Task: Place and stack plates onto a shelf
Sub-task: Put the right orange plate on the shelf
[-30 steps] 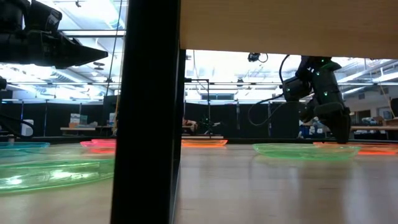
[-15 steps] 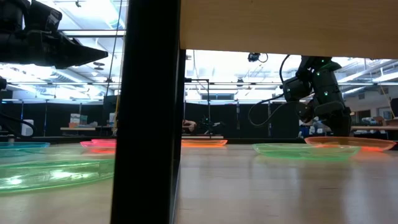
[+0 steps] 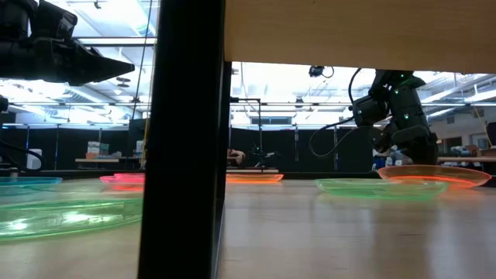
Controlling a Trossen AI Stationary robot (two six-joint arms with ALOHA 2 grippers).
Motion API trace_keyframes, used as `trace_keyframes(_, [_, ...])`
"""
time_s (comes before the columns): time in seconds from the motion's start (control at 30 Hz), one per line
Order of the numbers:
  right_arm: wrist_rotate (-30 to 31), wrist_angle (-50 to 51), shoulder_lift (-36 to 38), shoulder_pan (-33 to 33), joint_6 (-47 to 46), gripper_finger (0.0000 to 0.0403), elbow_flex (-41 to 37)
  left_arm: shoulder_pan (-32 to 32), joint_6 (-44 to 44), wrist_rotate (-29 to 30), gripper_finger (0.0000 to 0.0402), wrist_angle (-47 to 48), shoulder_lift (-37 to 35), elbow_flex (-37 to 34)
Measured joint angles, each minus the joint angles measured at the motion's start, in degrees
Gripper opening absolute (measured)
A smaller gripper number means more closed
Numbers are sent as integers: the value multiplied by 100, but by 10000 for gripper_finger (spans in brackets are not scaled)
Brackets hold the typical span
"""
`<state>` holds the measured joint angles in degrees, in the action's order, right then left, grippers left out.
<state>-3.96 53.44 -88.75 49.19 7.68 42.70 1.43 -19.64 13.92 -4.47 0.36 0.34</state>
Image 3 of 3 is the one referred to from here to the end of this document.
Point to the black background robot arm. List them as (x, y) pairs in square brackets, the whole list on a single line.
[(257, 155)]

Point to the brown cardboard box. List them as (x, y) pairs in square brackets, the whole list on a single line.
[(472, 149)]

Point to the orange translucent plastic plate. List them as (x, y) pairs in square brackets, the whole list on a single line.
[(252, 178), (457, 174)]

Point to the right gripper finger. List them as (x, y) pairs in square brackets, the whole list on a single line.
[(424, 158)]

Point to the white container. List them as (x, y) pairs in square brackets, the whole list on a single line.
[(34, 162)]

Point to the framed wall poster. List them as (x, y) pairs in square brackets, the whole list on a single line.
[(480, 141)]

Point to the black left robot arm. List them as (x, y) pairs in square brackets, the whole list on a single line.
[(11, 19)]

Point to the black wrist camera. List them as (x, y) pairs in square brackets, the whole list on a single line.
[(368, 110), (54, 19)]

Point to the teal and white box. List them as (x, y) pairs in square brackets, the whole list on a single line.
[(93, 149)]

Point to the person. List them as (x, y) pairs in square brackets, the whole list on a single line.
[(236, 157)]

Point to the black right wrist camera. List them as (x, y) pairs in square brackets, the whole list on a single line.
[(368, 110)]

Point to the black aluminium table frame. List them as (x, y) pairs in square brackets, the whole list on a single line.
[(77, 173)]

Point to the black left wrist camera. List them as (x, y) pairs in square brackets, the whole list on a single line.
[(54, 19)]

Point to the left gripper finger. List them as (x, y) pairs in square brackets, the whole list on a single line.
[(100, 69)]

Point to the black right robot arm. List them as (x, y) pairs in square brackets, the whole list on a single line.
[(407, 97)]

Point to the black metal stand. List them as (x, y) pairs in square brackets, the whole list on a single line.
[(259, 135)]

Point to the wooden background table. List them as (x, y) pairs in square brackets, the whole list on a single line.
[(252, 170), (97, 160)]

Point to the green translucent plastic plate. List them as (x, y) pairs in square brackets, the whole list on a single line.
[(58, 217), (368, 190)]

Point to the pink translucent plastic plate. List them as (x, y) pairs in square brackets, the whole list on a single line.
[(124, 179)]

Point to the teal translucent plastic plate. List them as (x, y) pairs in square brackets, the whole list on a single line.
[(23, 181)]

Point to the black overhead camera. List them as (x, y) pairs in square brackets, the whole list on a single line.
[(315, 71)]

